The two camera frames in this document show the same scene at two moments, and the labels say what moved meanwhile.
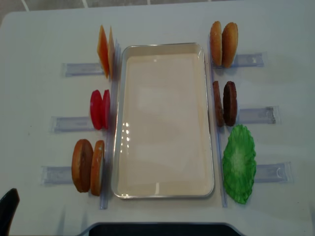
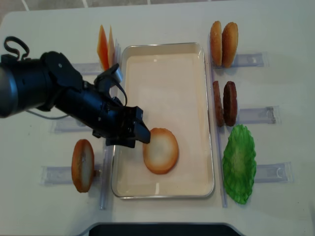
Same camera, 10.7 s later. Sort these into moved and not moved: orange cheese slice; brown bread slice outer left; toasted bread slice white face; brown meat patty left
Moved: toasted bread slice white face
Not moved: brown meat patty left; orange cheese slice; brown bread slice outer left
